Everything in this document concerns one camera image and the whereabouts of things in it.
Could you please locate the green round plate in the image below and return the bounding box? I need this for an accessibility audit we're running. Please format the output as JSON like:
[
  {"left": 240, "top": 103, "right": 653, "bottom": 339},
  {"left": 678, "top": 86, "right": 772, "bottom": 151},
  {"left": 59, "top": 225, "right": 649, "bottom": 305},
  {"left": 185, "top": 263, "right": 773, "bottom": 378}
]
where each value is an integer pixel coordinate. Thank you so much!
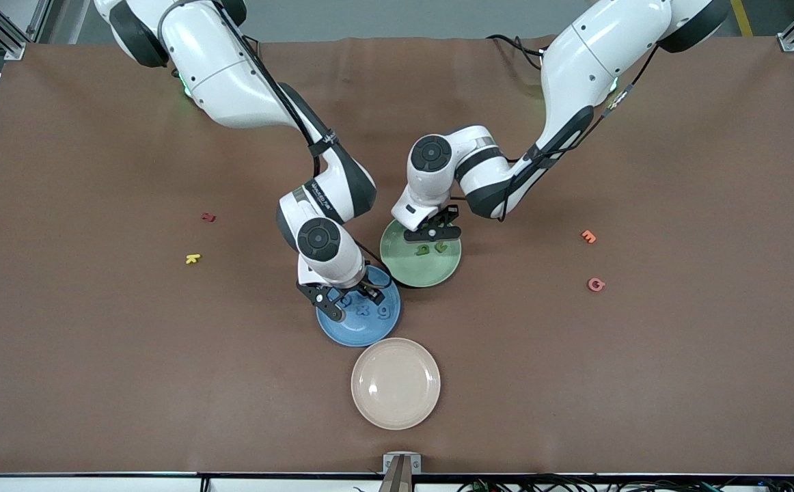
[{"left": 379, "top": 219, "right": 463, "bottom": 288}]

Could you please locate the brown table cover sheet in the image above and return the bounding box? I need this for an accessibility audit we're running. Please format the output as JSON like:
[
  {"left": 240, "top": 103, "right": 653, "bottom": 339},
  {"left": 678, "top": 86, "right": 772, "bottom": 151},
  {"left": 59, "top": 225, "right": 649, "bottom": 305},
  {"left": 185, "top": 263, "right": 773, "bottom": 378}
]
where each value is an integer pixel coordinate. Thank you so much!
[{"left": 0, "top": 36, "right": 794, "bottom": 477}]

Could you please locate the black left arm base cable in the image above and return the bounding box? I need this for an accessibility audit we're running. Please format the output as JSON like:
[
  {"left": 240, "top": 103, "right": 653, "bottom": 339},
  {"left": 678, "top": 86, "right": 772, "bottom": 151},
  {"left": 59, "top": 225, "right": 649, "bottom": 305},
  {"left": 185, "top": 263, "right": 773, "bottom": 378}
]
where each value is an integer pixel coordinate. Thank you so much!
[{"left": 489, "top": 34, "right": 548, "bottom": 69}]

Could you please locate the white table frame rail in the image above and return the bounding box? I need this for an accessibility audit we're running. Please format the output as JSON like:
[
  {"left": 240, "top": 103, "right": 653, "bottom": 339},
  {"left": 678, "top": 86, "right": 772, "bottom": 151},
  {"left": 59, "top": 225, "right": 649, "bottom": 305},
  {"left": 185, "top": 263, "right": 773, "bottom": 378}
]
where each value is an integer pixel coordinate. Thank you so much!
[{"left": 0, "top": 471, "right": 794, "bottom": 492}]

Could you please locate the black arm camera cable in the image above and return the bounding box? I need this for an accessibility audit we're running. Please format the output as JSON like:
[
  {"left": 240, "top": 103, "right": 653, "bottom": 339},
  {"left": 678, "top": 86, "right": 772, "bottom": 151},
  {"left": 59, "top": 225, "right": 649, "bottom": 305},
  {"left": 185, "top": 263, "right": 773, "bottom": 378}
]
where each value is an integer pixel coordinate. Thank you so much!
[
  {"left": 452, "top": 41, "right": 661, "bottom": 223},
  {"left": 158, "top": 0, "right": 394, "bottom": 288}
]

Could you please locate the blue round plate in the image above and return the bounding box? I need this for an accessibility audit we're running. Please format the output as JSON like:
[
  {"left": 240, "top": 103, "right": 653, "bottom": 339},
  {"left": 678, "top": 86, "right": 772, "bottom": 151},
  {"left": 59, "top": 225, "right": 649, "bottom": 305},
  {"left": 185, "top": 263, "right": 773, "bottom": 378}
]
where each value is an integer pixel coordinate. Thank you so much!
[{"left": 316, "top": 266, "right": 402, "bottom": 348}]

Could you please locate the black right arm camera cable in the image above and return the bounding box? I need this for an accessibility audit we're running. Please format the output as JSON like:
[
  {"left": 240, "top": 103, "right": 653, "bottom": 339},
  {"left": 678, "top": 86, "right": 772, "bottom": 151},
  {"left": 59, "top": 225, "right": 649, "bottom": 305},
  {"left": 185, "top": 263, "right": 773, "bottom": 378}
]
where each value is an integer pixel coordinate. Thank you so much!
[{"left": 158, "top": 0, "right": 394, "bottom": 288}]

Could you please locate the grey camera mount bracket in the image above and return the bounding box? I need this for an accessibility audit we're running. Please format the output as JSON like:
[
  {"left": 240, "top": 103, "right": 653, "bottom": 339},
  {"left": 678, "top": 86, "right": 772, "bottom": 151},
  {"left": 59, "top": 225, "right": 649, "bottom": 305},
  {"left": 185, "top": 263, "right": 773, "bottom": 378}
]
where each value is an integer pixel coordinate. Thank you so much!
[{"left": 382, "top": 452, "right": 422, "bottom": 492}]

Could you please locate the beige round plate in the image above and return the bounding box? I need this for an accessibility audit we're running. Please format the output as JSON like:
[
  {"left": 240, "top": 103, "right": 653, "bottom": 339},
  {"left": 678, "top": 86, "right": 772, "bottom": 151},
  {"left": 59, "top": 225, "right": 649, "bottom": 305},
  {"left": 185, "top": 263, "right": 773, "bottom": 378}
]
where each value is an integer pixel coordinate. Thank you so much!
[{"left": 351, "top": 338, "right": 441, "bottom": 431}]

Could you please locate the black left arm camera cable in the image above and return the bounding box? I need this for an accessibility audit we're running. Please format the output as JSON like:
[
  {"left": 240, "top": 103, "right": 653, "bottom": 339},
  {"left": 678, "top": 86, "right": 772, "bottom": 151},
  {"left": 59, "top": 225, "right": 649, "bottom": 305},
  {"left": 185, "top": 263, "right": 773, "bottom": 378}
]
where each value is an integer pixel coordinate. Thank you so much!
[{"left": 452, "top": 41, "right": 661, "bottom": 223}]

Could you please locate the black cable tangle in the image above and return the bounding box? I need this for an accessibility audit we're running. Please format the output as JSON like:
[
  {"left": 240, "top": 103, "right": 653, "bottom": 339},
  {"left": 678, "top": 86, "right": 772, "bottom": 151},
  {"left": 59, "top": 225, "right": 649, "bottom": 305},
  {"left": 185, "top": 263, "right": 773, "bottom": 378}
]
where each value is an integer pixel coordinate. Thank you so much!
[{"left": 353, "top": 475, "right": 794, "bottom": 492}]

